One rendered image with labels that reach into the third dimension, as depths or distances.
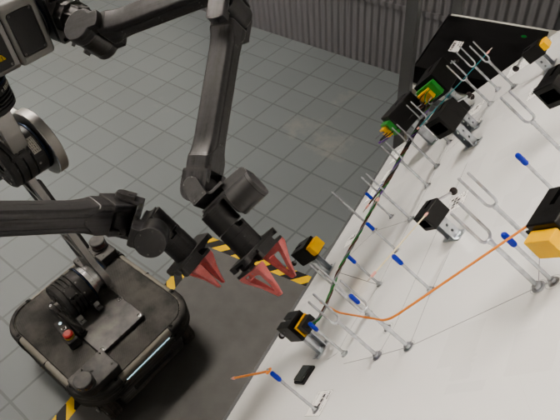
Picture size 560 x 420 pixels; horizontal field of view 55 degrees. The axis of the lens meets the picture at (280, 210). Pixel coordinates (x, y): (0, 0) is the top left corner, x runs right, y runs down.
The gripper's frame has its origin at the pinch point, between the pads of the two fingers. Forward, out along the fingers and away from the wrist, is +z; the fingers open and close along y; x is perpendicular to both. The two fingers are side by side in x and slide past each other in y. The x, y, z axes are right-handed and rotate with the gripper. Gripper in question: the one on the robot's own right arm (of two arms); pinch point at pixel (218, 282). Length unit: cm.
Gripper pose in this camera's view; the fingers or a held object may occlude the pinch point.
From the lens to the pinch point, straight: 111.3
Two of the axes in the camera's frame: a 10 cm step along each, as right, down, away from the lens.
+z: 6.7, 6.9, 2.8
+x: -4.9, 1.2, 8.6
